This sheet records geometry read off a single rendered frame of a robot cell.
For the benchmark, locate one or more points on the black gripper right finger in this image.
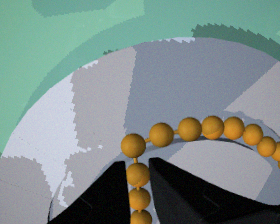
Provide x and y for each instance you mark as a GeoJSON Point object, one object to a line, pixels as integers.
{"type": "Point", "coordinates": [183, 198]}

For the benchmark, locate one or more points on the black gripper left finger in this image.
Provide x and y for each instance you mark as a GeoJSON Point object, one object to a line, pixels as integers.
{"type": "Point", "coordinates": [106, 201]}

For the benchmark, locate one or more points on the pale grey round board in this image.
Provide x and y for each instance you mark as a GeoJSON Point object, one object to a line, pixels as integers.
{"type": "Point", "coordinates": [73, 134]}

